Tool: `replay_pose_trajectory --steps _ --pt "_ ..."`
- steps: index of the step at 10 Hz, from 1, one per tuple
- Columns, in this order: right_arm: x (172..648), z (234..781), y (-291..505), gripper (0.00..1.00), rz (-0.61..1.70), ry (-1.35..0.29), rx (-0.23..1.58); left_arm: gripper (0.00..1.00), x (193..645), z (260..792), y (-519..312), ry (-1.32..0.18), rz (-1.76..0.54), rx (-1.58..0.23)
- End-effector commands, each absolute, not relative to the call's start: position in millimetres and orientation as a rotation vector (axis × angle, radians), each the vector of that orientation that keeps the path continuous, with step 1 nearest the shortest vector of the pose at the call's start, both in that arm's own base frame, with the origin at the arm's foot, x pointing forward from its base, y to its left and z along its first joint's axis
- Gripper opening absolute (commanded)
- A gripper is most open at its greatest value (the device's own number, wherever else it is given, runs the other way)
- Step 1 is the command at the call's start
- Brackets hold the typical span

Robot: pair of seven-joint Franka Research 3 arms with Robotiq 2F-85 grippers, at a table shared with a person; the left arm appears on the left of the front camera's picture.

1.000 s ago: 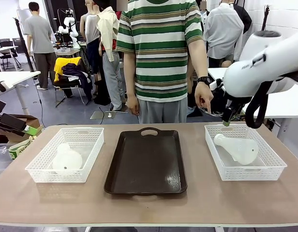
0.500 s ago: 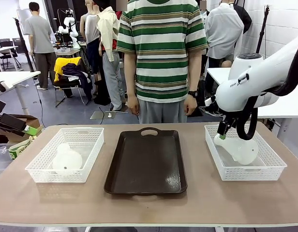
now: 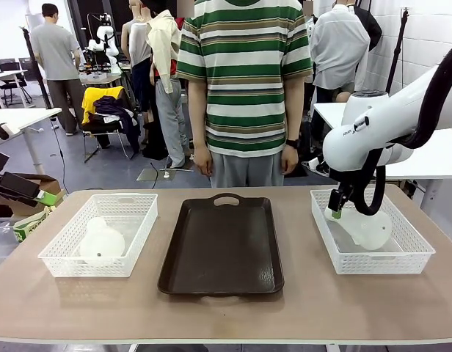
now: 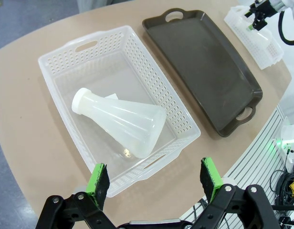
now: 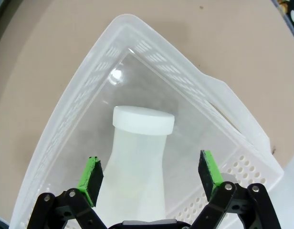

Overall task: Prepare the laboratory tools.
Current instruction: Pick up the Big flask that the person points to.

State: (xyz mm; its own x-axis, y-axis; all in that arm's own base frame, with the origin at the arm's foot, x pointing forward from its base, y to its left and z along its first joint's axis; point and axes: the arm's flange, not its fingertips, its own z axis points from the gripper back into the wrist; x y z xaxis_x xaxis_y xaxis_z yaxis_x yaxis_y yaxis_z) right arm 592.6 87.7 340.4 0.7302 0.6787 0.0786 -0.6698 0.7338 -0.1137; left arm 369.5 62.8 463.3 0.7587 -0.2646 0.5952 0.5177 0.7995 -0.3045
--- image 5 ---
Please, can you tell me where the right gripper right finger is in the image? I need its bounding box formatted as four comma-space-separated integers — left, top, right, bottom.
189, 149, 283, 229

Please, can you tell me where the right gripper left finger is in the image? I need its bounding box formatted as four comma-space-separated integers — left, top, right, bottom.
26, 156, 107, 229

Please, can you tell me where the translucent white conical flask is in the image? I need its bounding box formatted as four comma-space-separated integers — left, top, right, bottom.
94, 105, 176, 215

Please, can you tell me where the white basket with label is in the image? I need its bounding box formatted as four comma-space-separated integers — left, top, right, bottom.
8, 13, 285, 229

